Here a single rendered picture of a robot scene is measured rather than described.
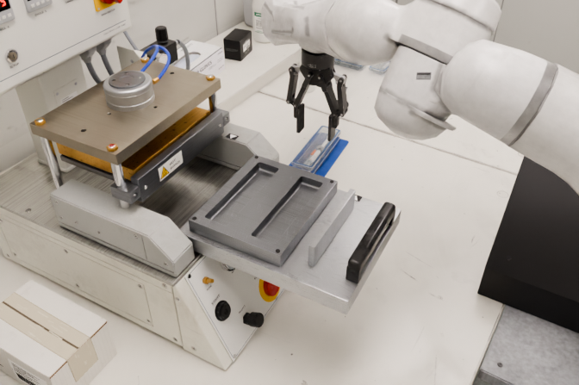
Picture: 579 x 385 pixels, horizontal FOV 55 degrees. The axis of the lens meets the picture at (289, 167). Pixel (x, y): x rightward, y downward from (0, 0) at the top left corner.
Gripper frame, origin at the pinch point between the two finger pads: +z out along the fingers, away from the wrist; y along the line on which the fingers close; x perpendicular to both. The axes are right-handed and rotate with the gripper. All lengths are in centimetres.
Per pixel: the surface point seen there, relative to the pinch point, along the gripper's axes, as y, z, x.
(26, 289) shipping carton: -24, 1, -68
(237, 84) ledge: -33.2, 5.7, 18.2
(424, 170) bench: 26.2, 10.3, 7.6
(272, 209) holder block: 13, -14, -47
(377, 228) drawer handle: 30, -16, -45
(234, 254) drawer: 11, -12, -56
